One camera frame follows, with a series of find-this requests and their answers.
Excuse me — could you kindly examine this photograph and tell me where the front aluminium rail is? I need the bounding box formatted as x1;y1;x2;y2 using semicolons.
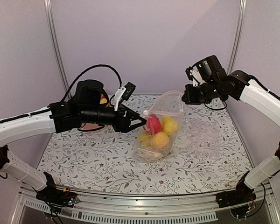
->
11;183;280;224

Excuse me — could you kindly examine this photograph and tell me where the pink plastic basket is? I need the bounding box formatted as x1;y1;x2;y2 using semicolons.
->
79;123;104;132

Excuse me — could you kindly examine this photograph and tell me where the floral tablecloth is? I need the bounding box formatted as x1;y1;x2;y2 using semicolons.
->
38;100;252;195

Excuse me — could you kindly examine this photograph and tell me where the crinkled clear zip bag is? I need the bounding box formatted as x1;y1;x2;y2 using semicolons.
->
175;118;221;160

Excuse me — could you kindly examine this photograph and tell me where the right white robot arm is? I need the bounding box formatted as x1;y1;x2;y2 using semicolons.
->
182;55;280;203

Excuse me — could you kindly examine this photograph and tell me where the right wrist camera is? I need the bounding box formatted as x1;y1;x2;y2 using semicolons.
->
185;66;205;87

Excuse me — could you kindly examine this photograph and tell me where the left aluminium frame post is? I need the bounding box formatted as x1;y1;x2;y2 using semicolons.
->
44;0;69;91

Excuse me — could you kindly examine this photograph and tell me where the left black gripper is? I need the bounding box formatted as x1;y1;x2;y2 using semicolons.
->
81;104;147;133

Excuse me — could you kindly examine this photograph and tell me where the white plush cauliflower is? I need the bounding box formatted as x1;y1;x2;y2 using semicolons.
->
134;148;163;162

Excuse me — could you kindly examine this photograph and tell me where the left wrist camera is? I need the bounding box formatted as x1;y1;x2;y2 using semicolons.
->
112;82;136;111

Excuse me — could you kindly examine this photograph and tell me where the aluminium frame post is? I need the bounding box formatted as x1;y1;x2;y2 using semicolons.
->
44;0;69;91
227;0;247;73

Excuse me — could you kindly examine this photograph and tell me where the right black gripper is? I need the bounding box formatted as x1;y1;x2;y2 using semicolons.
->
182;80;221;105

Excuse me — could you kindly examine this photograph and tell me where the pink dotted zip bag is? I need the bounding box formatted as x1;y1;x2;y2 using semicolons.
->
133;91;183;162

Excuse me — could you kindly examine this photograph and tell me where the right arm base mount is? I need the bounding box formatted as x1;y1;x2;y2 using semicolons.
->
216;182;256;208

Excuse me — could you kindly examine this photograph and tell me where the right aluminium frame post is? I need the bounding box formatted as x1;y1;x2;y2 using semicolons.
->
227;0;247;73

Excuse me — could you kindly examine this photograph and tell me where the orange plush carrot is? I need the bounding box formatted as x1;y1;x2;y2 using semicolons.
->
100;94;109;105

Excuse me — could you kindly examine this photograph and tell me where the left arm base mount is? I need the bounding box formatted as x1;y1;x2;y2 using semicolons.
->
36;186;80;207

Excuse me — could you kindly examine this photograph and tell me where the red plush tomato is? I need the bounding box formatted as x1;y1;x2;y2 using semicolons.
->
144;114;162;134

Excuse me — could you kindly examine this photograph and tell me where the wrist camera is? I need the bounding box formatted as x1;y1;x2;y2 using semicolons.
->
112;82;136;111
185;66;205;87

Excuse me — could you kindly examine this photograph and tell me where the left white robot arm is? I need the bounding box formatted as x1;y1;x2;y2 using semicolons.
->
0;74;147;203

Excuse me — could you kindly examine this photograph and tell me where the yellow plush lemon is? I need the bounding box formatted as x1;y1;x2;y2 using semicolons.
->
161;115;180;136

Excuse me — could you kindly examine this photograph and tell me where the yellow plush banana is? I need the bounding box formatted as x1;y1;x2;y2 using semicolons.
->
138;133;153;147

